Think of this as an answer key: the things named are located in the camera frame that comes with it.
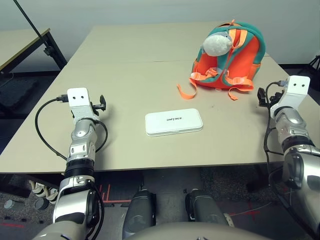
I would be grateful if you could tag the black tripod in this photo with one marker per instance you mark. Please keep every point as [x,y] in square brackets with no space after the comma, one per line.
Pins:
[317,62]

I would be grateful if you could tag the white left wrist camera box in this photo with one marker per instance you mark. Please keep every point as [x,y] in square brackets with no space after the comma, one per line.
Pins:
[77,97]

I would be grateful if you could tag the black stand pole with clamp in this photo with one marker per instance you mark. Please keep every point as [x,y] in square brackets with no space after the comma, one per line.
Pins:
[48,51]

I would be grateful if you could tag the beige robot torso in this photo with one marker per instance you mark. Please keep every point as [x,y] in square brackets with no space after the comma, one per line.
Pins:
[175,232]

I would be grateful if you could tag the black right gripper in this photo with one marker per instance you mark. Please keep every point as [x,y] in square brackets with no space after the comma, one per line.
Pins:
[275,98]

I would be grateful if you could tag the white pencil case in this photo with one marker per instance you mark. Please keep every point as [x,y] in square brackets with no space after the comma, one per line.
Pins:
[172,127]

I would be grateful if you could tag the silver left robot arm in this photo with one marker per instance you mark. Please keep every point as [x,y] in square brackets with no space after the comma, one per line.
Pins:
[80,150]

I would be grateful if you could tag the grey robot leg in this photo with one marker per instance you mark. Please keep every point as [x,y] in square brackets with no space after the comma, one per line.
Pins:
[205,207]
[140,212]

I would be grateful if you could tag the grey plush toy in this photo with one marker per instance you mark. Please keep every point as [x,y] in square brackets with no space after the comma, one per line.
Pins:
[215,45]

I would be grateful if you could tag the orange teal backpack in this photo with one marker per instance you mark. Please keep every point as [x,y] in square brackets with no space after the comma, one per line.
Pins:
[240,62]

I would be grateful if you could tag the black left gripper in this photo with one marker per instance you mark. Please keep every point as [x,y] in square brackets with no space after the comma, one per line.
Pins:
[95,109]

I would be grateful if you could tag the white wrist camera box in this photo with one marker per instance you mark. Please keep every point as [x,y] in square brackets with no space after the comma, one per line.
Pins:
[297,86]
[77,97]

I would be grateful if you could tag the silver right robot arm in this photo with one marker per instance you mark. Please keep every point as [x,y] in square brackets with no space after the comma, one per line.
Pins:
[292,120]

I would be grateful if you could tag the white black shoes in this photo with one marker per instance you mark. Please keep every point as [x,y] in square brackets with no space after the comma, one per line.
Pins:
[40,191]

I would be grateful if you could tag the dark foam floor mat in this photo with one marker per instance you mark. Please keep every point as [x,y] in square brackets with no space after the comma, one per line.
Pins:
[15,95]

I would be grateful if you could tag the black table leg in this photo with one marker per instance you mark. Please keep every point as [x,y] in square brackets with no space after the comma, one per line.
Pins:
[257,180]

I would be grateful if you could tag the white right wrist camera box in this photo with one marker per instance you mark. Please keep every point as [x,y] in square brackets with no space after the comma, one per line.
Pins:
[297,86]

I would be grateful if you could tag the grey right robot leg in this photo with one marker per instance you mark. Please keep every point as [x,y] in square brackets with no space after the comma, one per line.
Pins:
[205,207]

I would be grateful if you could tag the grey floor disc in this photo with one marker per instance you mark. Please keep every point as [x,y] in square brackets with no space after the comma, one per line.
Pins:
[40,204]
[10,204]

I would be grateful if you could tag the grey left robot leg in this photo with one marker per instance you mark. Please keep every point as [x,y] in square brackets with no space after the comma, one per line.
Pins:
[140,212]

